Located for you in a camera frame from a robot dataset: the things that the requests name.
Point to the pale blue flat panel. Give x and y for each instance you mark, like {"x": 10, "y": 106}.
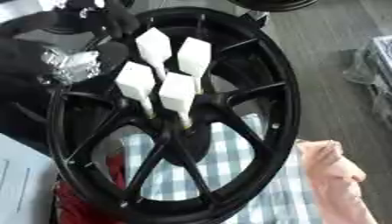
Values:
{"x": 23, "y": 180}

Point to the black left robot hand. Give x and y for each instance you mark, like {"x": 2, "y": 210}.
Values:
{"x": 121, "y": 20}

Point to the black spoked wheel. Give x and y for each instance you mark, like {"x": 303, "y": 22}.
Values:
{"x": 287, "y": 96}

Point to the pink cloth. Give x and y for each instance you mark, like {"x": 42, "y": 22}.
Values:
{"x": 334, "y": 175}

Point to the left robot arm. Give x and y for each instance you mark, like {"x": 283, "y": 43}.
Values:
{"x": 20, "y": 90}

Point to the black round tyre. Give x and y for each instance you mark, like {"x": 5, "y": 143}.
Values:
{"x": 273, "y": 4}

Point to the red fabric object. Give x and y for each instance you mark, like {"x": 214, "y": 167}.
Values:
{"x": 76, "y": 204}

